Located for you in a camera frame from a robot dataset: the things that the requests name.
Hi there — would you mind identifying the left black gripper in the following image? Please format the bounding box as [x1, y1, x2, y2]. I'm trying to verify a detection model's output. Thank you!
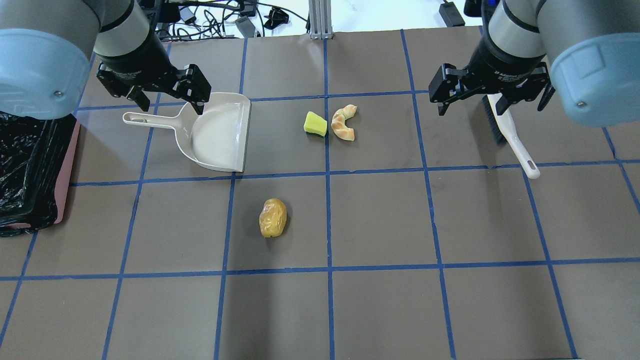
[96, 30, 211, 116]

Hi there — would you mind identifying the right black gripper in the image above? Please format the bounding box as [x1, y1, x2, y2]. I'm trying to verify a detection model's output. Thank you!
[428, 38, 556, 116]

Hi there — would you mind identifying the white hand brush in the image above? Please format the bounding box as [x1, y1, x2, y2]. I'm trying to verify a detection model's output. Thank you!
[482, 94, 541, 179]

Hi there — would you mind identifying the beige plastic dustpan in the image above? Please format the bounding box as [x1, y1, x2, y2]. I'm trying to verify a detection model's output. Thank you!
[122, 92, 252, 173]

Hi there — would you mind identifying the toy croissant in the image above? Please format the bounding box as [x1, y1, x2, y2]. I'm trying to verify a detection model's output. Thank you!
[330, 104, 358, 142]

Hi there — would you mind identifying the yellow green sponge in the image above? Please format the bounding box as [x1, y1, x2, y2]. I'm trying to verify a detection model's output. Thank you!
[302, 111, 329, 138]

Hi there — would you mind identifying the toy potato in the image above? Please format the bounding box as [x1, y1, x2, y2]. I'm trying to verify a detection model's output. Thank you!
[258, 198, 288, 239]

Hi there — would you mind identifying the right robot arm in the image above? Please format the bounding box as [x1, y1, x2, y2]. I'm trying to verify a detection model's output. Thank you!
[429, 0, 640, 128]

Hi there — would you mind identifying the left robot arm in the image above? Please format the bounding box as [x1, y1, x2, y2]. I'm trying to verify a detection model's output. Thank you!
[0, 0, 211, 120]

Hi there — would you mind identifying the bin with black bag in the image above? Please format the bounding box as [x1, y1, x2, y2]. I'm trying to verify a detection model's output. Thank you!
[0, 112, 80, 238]

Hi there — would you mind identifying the black power adapter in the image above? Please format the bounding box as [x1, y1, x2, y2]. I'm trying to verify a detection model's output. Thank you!
[438, 0, 466, 28]

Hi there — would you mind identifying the aluminium frame post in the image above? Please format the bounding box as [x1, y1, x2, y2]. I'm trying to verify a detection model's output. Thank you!
[308, 0, 334, 40]

